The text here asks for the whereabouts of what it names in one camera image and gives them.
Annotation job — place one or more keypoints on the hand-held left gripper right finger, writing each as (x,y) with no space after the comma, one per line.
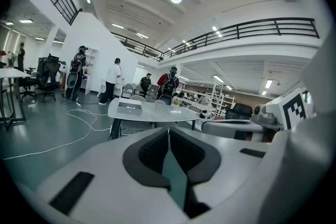
(231,160)

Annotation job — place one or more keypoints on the white desk black legs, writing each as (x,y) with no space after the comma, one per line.
(10,73)

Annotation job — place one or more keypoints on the grey marble table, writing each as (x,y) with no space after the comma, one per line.
(165,112)

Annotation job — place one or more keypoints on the white wall shelf unit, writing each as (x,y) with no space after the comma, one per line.
(92,68)

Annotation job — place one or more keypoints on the white plastic tray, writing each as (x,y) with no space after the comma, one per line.
(130,107)

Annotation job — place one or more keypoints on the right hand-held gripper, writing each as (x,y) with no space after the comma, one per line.
(278,110)

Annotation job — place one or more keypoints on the white shelf rack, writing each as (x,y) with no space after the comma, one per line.
(221,102)

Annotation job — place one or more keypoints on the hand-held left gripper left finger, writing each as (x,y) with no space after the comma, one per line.
(105,191)

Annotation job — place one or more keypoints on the black mezzanine railing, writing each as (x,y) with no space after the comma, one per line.
(252,30)

